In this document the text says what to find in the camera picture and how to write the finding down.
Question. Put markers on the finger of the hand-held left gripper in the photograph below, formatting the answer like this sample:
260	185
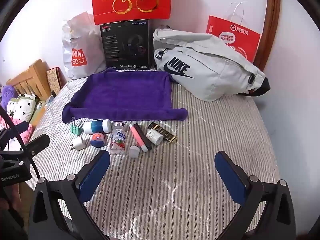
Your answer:
37	142
21	126

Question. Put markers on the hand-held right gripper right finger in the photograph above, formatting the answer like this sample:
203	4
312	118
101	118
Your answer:
230	177

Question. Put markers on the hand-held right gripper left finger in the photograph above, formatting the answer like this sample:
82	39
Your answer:
96	172

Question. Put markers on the small blue jar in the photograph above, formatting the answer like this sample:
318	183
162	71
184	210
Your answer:
98	140

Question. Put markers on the white charger plug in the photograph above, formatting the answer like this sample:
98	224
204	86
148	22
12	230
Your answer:
80	143

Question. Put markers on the green binder clips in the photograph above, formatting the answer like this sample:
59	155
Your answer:
77	129

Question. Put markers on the white and blue bottle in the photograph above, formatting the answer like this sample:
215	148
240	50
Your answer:
97	126

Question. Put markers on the white cream jar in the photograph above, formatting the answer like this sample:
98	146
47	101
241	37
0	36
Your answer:
154	136

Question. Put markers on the black and gold box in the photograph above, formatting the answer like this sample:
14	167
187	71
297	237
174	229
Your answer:
167	136

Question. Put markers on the person's left hand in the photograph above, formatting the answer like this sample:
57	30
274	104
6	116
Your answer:
12	196

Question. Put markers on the pink cloth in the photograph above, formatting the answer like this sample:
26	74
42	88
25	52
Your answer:
15	130

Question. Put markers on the white dotted pillow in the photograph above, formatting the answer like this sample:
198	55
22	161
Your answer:
22	107

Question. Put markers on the purple plush toy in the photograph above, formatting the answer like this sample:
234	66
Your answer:
6	96

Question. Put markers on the clear candy bottle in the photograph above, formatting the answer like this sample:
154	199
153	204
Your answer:
118	140

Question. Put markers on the grey striped bedsheet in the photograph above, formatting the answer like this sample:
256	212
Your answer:
187	170

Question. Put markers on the wooden headboard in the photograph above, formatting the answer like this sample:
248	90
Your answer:
30	77

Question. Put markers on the pink tube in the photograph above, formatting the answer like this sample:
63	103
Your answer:
137	137

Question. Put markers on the patterned notebook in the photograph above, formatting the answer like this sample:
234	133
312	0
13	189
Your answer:
53	78

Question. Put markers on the purple towel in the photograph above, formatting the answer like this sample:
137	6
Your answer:
125	92

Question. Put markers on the white plastic shopping bag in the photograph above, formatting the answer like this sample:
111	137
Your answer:
80	47

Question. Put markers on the grey waist bag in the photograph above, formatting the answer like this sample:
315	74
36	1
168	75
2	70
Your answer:
212	72

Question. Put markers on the black headset box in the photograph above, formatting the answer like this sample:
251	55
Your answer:
126	45

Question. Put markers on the red gift bag gold print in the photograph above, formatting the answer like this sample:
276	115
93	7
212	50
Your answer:
131	0

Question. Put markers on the wooden door frame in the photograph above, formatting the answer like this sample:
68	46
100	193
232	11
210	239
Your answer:
271	22

